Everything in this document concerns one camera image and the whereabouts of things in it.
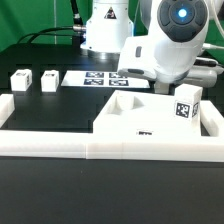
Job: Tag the white sheet with markers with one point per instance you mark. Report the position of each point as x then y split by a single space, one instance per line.
74 78

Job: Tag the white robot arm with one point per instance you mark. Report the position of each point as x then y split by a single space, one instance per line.
176 32

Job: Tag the white square table top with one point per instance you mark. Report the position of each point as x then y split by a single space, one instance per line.
136 113

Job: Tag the white U-shaped obstacle fence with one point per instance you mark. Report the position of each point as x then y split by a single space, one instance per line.
208 147

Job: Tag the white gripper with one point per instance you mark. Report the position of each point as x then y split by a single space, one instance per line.
167 62

